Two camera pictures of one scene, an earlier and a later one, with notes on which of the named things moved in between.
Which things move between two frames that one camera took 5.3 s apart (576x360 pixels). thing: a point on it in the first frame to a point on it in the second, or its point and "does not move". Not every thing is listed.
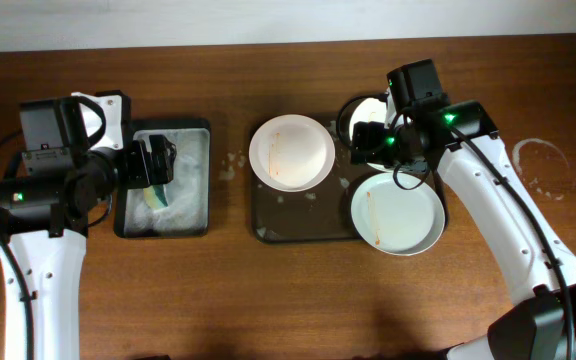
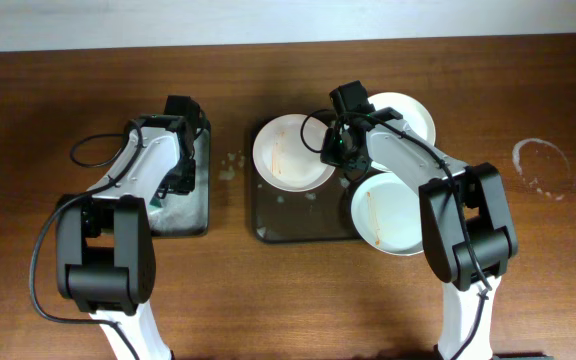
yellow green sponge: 155,196 does not move
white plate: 292,153 does not move
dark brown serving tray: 321,214 does not move
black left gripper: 138,164 to 184,176
